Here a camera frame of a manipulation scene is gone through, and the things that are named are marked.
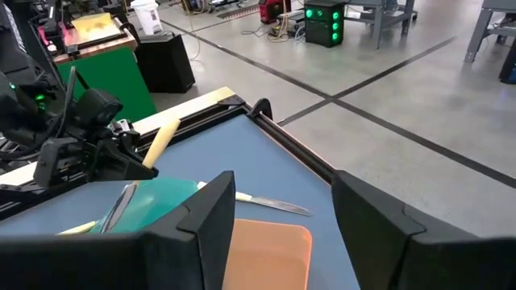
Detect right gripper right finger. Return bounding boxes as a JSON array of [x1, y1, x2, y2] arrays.
[[331, 169, 516, 290]]

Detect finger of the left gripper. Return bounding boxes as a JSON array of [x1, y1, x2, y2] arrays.
[[96, 131, 159, 182]]

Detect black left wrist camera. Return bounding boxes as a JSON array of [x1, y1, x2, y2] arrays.
[[74, 88, 124, 126]]

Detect black aluminium table frame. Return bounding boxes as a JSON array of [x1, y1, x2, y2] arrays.
[[0, 96, 338, 222]]

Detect green fronted work table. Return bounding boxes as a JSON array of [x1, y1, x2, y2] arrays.
[[52, 11, 158, 124]]

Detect yellow sheet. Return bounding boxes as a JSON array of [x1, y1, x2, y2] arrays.
[[71, 12, 122, 41]]

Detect black equipment case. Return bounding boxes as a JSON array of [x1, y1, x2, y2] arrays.
[[134, 34, 197, 94]]

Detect dark cabinet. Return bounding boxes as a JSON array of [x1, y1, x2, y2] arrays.
[[498, 39, 516, 85]]

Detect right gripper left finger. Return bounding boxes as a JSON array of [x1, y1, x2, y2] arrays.
[[0, 171, 237, 290]]

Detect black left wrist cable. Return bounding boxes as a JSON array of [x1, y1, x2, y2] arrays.
[[52, 65, 78, 140]]

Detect orange plastic bin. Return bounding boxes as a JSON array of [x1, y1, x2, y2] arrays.
[[221, 218, 314, 290]]

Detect grey metal table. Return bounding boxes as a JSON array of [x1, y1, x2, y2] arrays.
[[346, 0, 418, 50], [463, 0, 516, 64]]

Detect white bucket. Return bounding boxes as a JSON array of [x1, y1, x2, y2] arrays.
[[130, 0, 163, 36]]

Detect teal green plastic bin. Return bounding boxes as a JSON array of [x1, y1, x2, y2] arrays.
[[90, 176, 201, 234]]

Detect red tool box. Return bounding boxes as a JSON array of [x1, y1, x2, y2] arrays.
[[258, 0, 292, 24]]

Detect coiled floor cables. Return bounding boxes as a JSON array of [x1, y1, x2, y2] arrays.
[[241, 11, 307, 44]]

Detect black green-lit computer tower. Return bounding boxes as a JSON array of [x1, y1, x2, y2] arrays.
[[304, 0, 346, 48]]

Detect yellow handled table knife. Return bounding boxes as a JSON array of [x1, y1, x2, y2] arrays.
[[196, 180, 314, 218], [99, 118, 181, 234], [56, 220, 98, 236]]

